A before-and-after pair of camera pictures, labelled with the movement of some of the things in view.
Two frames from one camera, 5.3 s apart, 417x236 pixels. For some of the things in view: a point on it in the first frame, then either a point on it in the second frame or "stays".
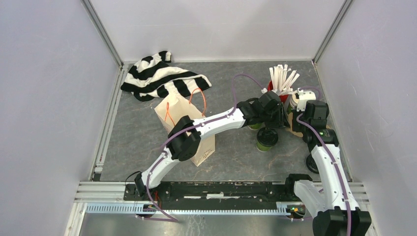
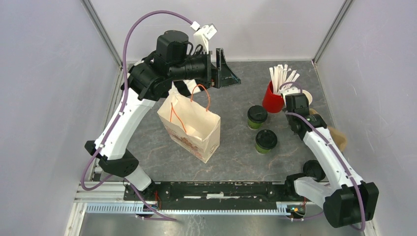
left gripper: x=281 y=121 -> x=228 y=78
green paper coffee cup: x=256 y=127 stays
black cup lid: x=267 y=136 stays
